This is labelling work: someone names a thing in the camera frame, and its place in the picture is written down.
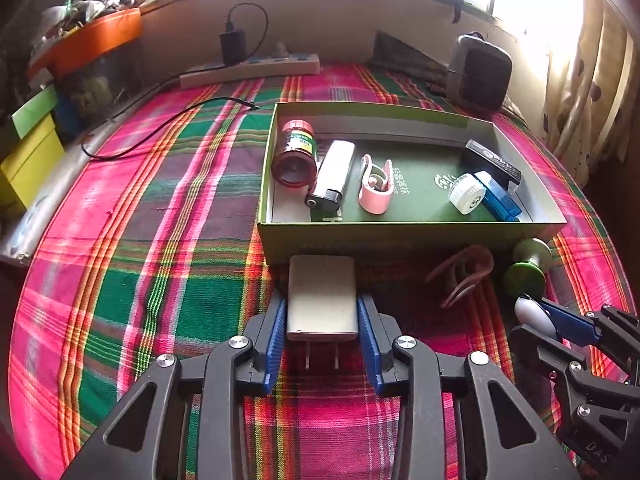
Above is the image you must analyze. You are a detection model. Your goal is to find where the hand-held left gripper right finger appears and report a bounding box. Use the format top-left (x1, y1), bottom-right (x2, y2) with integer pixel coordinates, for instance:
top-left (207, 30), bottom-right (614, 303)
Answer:
top-left (357, 294), bottom-right (583, 480)

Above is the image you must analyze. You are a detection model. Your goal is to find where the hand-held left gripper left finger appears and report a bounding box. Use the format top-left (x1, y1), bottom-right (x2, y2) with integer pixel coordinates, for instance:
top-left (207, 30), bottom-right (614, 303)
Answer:
top-left (60, 294), bottom-right (287, 480)

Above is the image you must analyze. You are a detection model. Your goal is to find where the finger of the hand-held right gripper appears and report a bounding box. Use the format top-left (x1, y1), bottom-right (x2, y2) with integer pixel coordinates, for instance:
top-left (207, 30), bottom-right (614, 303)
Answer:
top-left (511, 325), bottom-right (591, 391)
top-left (541, 300), bottom-right (640, 381)

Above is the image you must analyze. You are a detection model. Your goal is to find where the white oval object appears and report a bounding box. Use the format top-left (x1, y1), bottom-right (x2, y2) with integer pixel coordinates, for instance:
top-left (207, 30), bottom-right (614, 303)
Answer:
top-left (515, 296), bottom-right (557, 342)

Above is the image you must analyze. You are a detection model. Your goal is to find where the white plug adapter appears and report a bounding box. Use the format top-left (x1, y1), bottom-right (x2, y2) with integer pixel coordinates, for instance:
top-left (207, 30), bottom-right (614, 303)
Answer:
top-left (286, 255), bottom-right (360, 372)

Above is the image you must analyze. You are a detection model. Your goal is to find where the green cardboard box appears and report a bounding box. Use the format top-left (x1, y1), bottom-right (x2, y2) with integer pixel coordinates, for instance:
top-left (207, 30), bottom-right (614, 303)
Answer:
top-left (257, 101), bottom-right (568, 267)

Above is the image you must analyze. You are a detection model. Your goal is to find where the blue usb tester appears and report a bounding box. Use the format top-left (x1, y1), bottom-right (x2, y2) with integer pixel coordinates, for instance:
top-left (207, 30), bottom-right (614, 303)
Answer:
top-left (474, 170), bottom-right (522, 223)

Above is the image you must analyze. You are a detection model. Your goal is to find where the pink clip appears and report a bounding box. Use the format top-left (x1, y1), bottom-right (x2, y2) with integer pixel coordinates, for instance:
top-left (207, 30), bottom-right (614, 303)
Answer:
top-left (358, 154), bottom-right (397, 213)

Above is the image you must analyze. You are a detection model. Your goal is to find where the white ribbed round cap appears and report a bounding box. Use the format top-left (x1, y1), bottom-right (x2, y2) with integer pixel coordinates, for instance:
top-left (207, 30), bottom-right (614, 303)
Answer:
top-left (448, 173), bottom-right (487, 216)

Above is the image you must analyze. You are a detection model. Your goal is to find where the brown bottle with red cap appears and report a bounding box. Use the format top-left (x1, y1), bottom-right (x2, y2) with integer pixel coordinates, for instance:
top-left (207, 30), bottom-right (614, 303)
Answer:
top-left (272, 119), bottom-right (319, 189)

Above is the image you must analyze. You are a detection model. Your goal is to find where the green and white spool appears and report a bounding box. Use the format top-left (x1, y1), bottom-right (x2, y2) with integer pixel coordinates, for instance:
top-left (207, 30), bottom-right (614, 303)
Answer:
top-left (502, 237), bottom-right (552, 301)

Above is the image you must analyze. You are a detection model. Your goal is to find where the plaid blanket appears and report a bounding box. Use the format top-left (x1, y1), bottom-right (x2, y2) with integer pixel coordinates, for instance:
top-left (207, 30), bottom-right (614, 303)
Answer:
top-left (10, 57), bottom-right (628, 480)

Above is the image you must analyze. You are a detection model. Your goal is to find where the silver rectangular device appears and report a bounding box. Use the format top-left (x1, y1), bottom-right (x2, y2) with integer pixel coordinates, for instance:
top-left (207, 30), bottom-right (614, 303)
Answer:
top-left (304, 140), bottom-right (357, 222)

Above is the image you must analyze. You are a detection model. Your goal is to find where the black remote control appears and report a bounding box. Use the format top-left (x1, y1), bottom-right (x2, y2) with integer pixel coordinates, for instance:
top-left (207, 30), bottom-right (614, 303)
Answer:
top-left (460, 139), bottom-right (522, 192)

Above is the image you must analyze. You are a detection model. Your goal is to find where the beige patterned pillow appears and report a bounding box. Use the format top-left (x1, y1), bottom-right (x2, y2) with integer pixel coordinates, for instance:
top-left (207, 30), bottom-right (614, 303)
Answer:
top-left (500, 100), bottom-right (531, 126)

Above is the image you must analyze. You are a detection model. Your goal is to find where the heart-print curtain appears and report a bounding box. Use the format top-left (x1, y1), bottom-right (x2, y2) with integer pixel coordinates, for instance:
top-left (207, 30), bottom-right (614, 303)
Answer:
top-left (542, 0), bottom-right (636, 186)

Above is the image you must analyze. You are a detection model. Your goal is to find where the white power strip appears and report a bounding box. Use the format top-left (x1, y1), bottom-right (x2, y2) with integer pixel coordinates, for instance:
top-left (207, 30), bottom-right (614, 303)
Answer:
top-left (179, 52), bottom-right (321, 90)

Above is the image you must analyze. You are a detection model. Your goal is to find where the black charger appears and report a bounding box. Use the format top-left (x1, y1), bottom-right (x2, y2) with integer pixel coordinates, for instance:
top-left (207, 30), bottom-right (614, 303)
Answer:
top-left (220, 30), bottom-right (247, 67)

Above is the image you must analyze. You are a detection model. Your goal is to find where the yellow box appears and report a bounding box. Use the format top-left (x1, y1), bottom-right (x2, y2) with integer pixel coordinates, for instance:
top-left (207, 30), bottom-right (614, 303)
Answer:
top-left (0, 115), bottom-right (66, 216)

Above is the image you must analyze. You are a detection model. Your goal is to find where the dark clear storage bin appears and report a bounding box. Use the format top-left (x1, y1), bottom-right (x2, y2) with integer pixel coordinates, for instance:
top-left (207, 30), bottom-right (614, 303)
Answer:
top-left (52, 55), bottom-right (146, 131)

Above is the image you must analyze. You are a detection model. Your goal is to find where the blue box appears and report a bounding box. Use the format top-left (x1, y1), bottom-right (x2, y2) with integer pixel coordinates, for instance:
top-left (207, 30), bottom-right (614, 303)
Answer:
top-left (55, 95), bottom-right (83, 136)

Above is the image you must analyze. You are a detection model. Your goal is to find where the green box lid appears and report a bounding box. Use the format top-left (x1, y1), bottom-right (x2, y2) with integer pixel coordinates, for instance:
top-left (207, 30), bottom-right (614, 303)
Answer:
top-left (11, 87), bottom-right (60, 138)

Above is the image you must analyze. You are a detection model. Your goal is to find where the orange tray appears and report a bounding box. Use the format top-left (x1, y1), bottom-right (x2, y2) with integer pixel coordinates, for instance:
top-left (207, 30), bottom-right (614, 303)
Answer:
top-left (27, 7), bottom-right (143, 78)

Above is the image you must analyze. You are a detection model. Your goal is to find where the pile of assorted clutter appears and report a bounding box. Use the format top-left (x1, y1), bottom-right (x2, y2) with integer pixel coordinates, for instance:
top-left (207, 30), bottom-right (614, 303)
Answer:
top-left (30, 0), bottom-right (171, 41)

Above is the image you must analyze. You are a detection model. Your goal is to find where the pink rubber strap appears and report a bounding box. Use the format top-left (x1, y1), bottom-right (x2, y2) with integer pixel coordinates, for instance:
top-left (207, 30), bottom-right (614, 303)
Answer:
top-left (426, 245), bottom-right (495, 309)

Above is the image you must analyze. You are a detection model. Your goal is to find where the black charger cable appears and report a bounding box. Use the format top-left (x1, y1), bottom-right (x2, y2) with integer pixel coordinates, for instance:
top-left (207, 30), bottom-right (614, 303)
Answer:
top-left (80, 2), bottom-right (269, 161)

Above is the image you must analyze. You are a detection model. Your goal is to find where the black heater cord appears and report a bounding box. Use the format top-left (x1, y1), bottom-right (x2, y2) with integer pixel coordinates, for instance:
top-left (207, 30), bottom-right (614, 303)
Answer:
top-left (450, 0), bottom-right (481, 36)

